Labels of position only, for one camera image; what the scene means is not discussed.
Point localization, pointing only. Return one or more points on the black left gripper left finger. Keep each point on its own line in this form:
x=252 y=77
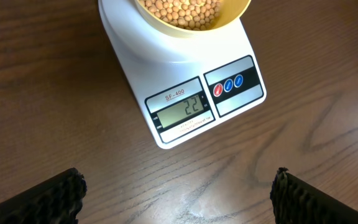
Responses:
x=56 y=200

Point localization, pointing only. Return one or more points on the yellow bowl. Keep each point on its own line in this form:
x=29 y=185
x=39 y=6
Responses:
x=230 y=11

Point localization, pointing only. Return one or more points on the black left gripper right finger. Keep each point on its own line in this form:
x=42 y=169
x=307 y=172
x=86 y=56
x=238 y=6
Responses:
x=297 y=202

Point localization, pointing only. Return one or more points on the soybeans in bowl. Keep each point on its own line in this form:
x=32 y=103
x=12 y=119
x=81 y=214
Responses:
x=184 y=14

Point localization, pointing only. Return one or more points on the white kitchen scale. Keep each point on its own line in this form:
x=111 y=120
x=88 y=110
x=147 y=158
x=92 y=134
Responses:
x=183 y=86

